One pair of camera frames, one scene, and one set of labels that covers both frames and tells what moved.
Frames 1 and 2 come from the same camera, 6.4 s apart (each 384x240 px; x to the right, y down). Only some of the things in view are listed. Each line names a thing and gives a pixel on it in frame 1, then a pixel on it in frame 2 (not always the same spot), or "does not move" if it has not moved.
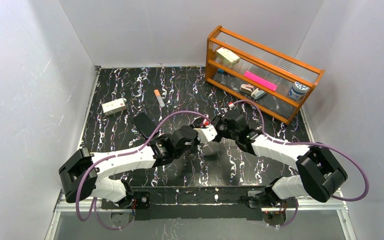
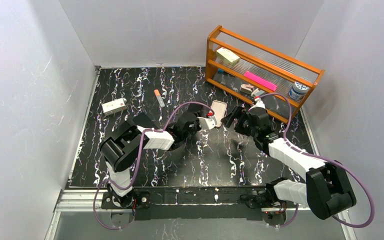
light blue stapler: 257,93 does not move
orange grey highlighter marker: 159,98 does not move
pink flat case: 261,80 does not move
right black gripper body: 218,122 → 240,117
